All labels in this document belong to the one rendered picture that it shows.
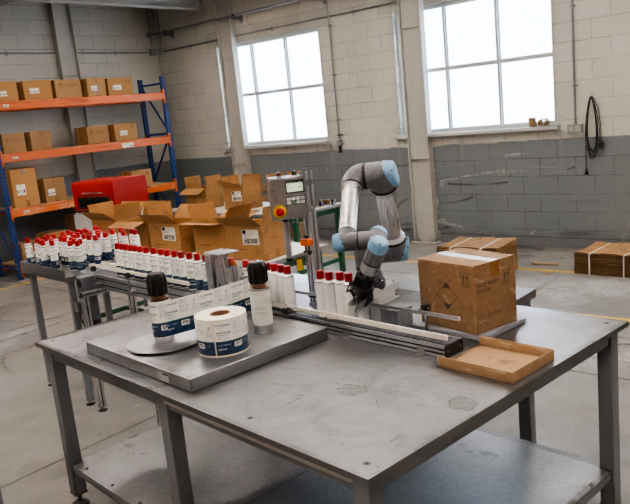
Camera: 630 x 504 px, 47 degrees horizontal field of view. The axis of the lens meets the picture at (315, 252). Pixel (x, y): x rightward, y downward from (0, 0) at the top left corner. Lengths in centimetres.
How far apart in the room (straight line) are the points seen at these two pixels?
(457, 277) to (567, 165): 556
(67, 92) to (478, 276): 841
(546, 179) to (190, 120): 598
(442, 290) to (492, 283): 20
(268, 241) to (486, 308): 239
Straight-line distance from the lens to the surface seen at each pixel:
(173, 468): 279
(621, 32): 806
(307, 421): 223
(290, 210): 321
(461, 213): 892
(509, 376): 242
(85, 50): 1167
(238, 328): 273
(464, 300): 282
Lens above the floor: 174
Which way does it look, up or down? 11 degrees down
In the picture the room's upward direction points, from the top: 6 degrees counter-clockwise
